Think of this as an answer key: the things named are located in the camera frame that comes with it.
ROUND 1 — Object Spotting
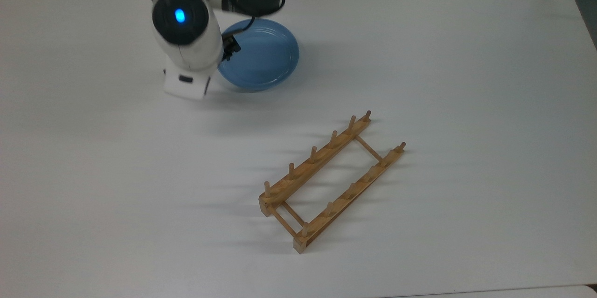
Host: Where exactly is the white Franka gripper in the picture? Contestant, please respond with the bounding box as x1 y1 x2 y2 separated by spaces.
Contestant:
162 35 242 101

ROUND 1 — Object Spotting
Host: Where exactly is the blue round plate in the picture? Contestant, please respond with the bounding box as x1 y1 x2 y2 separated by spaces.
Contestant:
217 18 300 93

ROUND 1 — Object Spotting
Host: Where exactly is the wooden plate rack with pegs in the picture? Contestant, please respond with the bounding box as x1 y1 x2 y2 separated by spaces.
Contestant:
258 110 407 255

